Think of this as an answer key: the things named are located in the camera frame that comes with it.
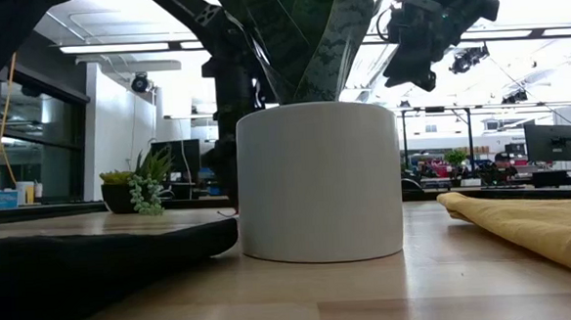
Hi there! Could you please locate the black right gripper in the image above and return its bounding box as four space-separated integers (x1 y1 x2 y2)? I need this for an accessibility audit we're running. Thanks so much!
379 0 505 95

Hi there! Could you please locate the long ceiling light rail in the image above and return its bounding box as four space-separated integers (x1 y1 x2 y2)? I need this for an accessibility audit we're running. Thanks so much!
56 17 571 65

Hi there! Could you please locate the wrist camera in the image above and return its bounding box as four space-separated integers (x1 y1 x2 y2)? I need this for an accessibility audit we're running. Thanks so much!
385 0 430 48
199 55 217 80

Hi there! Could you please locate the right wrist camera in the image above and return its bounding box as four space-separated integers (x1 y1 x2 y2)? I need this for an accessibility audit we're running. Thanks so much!
385 0 430 48

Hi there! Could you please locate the black ceiling spotlight cluster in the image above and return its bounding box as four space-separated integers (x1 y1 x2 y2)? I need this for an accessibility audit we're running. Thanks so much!
501 89 529 106
447 43 492 77

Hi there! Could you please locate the black monitor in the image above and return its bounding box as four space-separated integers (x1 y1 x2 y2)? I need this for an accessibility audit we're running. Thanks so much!
149 138 203 176
523 121 571 165

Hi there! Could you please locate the yellow cloth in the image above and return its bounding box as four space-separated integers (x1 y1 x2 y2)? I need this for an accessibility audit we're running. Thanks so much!
435 185 571 292

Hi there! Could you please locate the black cloth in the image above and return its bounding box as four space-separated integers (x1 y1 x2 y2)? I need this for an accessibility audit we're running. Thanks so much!
0 217 243 320

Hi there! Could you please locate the white cup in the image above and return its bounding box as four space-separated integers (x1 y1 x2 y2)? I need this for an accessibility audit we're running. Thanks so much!
16 180 45 206

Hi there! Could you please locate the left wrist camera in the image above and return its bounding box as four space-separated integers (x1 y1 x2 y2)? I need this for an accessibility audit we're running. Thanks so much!
199 55 217 80

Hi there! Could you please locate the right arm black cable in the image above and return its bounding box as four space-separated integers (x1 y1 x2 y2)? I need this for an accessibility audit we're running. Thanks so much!
373 2 401 45

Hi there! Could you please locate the black aluminium table frame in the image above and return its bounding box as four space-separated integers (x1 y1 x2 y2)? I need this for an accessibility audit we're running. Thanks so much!
0 174 571 233

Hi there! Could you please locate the green snake plant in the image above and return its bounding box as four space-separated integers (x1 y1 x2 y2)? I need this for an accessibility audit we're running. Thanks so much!
207 0 407 111

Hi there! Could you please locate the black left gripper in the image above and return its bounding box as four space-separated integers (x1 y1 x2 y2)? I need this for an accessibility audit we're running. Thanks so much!
195 45 282 210

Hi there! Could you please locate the white round plant pot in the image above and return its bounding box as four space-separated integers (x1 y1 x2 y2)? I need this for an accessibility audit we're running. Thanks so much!
232 97 407 269

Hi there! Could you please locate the person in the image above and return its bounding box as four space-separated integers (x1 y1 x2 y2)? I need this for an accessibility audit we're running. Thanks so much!
489 150 520 184

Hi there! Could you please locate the background potted plant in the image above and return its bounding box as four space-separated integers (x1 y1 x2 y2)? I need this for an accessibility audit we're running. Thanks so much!
444 148 472 188

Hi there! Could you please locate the blue and white box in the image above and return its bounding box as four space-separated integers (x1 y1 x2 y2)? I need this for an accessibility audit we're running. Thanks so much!
0 189 22 211

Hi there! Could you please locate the small succulent in dark pot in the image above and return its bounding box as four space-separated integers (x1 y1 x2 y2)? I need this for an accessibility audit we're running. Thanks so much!
97 146 178 219

